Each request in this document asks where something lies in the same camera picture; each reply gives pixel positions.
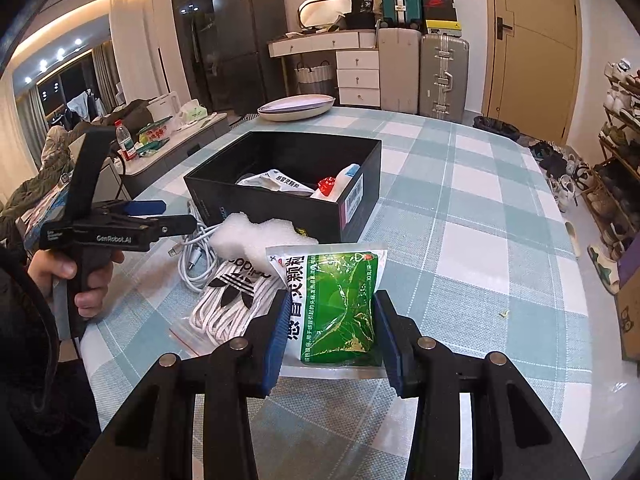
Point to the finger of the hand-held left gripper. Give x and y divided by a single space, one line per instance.
175 224
147 206

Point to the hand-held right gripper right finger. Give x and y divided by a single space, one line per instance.
390 345

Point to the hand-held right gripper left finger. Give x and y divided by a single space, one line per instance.
277 345

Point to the black cardboard box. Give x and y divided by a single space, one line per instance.
210 197

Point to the green medicine packet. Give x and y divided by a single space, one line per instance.
345 305

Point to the white bubble wrap piece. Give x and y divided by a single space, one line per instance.
245 237

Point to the person's left forearm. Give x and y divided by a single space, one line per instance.
30 385

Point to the person's left hand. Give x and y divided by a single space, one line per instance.
47 270

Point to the low grey cabinet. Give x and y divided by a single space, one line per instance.
175 152

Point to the red cap water bottle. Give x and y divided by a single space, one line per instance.
125 142

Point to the olive jacket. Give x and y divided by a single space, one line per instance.
35 195

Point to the green snack bag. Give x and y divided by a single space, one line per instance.
155 132

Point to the white kettle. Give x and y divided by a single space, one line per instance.
164 105

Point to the white plastic bag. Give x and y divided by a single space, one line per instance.
192 111

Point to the hanging clothes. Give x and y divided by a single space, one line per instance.
85 105

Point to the grey curtain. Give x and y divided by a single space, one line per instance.
106 77

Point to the purple oval plate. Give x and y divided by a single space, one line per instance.
300 117

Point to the white oval plate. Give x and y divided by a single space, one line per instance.
295 102

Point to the dark tall cabinet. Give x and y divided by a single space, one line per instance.
195 35

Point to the black refrigerator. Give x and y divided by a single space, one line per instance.
250 50

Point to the woven basket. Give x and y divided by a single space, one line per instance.
315 82

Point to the white slipper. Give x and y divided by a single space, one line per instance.
574 239

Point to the camouflage slipper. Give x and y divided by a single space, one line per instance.
602 267

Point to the white dresser with drawers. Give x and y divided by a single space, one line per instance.
357 80

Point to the pile of shoes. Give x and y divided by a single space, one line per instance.
560 175

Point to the dark round mat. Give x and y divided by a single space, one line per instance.
495 127

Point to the printed cardboard box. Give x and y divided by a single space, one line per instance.
631 310

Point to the oval mirror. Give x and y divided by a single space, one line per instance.
325 12

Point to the silver suitcase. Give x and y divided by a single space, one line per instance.
442 80

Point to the beige suitcase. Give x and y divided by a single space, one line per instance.
397 70

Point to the black bag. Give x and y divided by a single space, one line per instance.
361 10

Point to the wooden shoe rack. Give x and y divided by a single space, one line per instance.
612 165

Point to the beige door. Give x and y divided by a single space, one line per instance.
535 60

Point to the yellow and black shoe box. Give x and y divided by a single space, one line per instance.
442 27

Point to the black and red shoe box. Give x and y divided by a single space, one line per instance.
439 2

